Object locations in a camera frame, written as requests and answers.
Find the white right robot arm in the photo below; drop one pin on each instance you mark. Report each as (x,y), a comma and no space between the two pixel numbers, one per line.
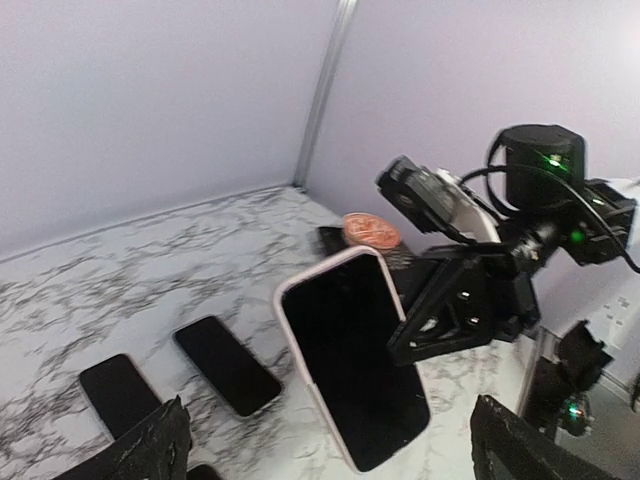
(502,223)

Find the aluminium front rail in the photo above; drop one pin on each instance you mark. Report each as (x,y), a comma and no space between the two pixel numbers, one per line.
(600,425)

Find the aluminium right corner post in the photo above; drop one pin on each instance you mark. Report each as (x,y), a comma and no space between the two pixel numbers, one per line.
(345,13)

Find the red white patterned bowl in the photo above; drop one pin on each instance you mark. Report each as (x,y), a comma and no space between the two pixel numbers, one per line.
(370,230)

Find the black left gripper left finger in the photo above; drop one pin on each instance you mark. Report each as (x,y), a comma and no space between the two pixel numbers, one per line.
(156,448)

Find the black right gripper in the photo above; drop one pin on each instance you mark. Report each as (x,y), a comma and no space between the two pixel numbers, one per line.
(466,296)

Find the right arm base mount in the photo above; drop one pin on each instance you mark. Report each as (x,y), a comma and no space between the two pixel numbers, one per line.
(564,369)

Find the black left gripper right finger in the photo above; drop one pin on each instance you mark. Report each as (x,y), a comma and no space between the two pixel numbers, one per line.
(504,446)

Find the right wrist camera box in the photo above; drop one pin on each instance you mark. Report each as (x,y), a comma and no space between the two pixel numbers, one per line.
(434,202)

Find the pink phone case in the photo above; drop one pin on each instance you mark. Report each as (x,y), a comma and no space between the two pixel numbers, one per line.
(295,325)

